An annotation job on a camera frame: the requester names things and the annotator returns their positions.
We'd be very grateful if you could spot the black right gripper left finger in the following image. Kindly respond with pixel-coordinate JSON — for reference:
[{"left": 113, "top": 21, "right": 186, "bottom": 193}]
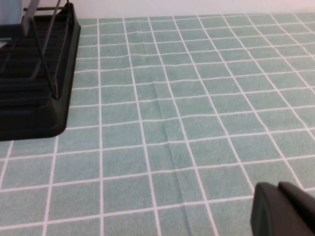
[{"left": 250, "top": 182, "right": 315, "bottom": 236}]

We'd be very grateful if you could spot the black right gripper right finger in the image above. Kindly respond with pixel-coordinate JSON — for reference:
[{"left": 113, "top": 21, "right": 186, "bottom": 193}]
[{"left": 278, "top": 181, "right": 315, "bottom": 219}]

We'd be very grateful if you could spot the grey plate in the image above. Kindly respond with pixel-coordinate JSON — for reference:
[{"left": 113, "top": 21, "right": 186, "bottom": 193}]
[{"left": 0, "top": 0, "right": 40, "bottom": 49}]

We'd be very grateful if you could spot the green checked tablecloth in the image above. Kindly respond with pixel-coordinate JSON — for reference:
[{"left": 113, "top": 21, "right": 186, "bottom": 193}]
[{"left": 0, "top": 13, "right": 315, "bottom": 236}]

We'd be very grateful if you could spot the black plastic drip tray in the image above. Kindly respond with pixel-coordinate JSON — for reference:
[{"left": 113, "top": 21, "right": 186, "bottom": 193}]
[{"left": 0, "top": 2, "right": 82, "bottom": 141}]

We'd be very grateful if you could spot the black wire dish rack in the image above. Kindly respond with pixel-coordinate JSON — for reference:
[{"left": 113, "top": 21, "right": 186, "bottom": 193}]
[{"left": 0, "top": 0, "right": 74, "bottom": 100}]

